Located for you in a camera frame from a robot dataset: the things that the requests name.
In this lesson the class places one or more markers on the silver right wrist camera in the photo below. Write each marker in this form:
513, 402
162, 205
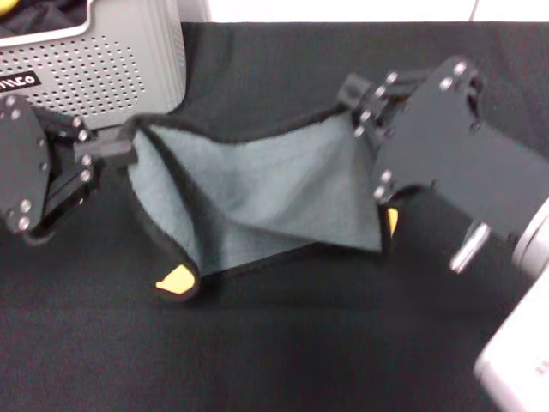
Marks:
519, 365

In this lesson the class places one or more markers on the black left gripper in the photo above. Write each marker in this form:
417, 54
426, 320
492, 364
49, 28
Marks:
21, 163

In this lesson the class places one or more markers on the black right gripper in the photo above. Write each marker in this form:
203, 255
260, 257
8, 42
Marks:
450, 150

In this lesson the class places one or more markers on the black tablecloth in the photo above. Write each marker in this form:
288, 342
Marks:
274, 343

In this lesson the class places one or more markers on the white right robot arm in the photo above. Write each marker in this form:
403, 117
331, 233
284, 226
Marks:
534, 244

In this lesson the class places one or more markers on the grey perforated storage box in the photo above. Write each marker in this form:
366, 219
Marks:
94, 64

